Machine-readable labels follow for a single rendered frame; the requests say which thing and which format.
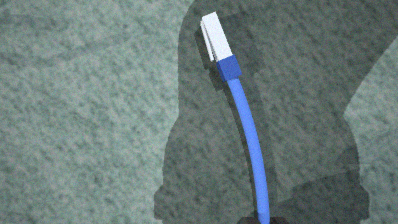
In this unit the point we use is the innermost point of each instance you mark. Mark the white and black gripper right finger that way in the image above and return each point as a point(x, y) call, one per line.
point(278, 220)

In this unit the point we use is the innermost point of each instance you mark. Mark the white network cable plug with blue boot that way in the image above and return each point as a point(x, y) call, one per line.
point(227, 64)

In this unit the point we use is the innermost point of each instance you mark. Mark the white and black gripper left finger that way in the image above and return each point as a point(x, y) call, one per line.
point(251, 220)

